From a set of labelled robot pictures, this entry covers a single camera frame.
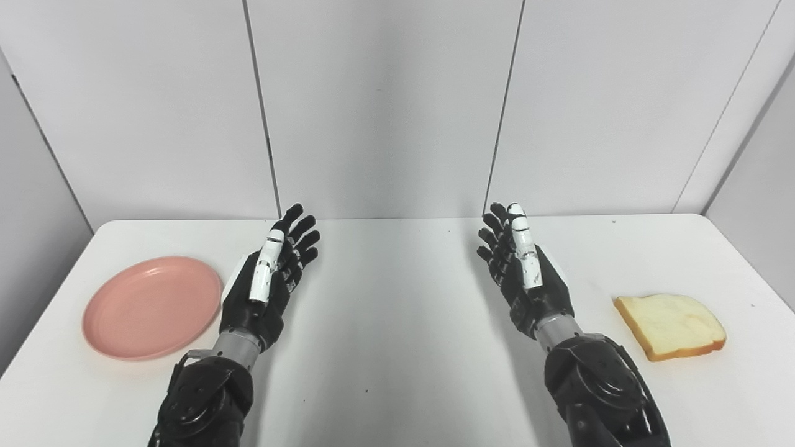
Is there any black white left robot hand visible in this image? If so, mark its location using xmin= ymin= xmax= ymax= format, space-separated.
xmin=219 ymin=203 xmax=322 ymax=352

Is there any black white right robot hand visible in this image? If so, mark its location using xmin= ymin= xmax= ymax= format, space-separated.
xmin=476 ymin=202 xmax=575 ymax=340

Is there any pink round plate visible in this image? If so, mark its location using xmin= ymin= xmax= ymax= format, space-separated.
xmin=82 ymin=256 xmax=224 ymax=362

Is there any slice of white bread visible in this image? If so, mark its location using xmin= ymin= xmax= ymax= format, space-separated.
xmin=613 ymin=294 xmax=727 ymax=363

